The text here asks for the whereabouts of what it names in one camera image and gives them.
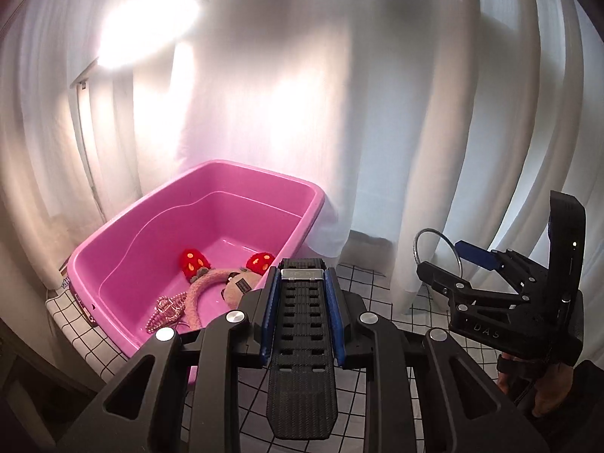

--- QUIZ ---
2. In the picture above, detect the large silver bangle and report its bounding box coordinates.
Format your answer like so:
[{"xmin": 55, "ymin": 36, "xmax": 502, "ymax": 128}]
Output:
[{"xmin": 413, "ymin": 227, "xmax": 464, "ymax": 278}]

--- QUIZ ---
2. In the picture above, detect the pink strawberry headband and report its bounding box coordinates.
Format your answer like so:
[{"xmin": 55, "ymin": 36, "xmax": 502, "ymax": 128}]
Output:
[{"xmin": 179, "ymin": 248, "xmax": 276, "ymax": 330}]

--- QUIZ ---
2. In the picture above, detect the pearl gold hair claw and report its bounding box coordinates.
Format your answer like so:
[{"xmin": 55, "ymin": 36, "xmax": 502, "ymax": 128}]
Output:
[{"xmin": 145, "ymin": 291, "xmax": 186, "ymax": 334}]

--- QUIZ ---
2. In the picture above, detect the beige fluffy hair clip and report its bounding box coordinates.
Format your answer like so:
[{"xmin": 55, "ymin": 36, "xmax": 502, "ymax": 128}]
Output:
[{"xmin": 221, "ymin": 269, "xmax": 261, "ymax": 309}]

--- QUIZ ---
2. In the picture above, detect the black wrist watch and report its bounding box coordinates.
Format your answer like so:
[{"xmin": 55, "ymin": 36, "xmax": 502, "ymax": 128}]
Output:
[{"xmin": 266, "ymin": 259, "xmax": 338, "ymax": 441}]

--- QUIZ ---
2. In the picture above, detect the person's right hand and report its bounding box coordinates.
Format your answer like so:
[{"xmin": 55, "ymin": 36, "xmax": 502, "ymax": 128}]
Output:
[{"xmin": 497, "ymin": 355, "xmax": 579, "ymax": 418}]

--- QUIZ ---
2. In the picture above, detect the pink plastic tub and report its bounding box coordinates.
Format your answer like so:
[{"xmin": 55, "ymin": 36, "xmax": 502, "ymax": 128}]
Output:
[{"xmin": 68, "ymin": 160, "xmax": 325, "ymax": 357}]

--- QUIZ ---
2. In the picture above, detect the white sheer curtain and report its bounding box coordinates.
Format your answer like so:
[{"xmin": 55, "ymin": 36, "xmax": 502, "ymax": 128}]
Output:
[{"xmin": 1, "ymin": 0, "xmax": 603, "ymax": 362}]

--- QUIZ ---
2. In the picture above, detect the white black grid tablecloth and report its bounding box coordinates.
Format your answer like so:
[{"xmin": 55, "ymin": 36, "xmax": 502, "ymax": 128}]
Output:
[{"xmin": 59, "ymin": 260, "xmax": 514, "ymax": 452}]

